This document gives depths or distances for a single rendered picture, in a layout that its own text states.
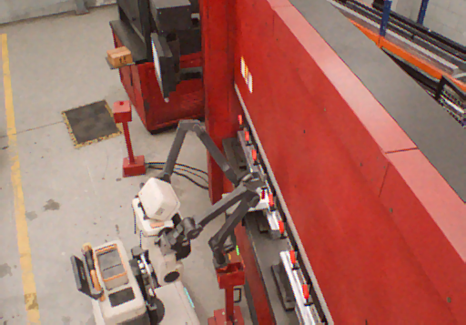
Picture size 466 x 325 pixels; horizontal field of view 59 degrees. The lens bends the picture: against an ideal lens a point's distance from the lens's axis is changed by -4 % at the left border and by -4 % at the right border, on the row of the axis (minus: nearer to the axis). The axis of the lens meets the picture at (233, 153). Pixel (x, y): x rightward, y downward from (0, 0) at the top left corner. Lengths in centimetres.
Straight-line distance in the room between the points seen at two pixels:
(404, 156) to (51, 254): 340
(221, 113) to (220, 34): 66
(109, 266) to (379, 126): 188
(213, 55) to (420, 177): 223
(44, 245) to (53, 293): 55
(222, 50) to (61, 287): 229
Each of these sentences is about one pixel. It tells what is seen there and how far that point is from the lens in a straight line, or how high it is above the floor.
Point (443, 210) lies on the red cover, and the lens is 103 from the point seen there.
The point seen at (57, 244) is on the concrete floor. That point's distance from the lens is 413.
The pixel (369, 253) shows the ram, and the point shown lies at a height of 194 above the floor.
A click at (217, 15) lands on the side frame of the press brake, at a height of 191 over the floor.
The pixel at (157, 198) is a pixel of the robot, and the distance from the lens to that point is 229.
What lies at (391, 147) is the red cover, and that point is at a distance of 116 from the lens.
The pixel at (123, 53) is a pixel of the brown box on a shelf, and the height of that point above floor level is 110.
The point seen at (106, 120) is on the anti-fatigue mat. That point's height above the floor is 1.
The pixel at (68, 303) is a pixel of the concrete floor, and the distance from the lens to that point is 371.
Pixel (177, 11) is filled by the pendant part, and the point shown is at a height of 191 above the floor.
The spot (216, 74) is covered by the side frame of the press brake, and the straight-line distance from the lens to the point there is 317.
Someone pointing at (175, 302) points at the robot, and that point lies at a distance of 318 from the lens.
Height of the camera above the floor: 297
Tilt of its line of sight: 39 degrees down
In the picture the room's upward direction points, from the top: straight up
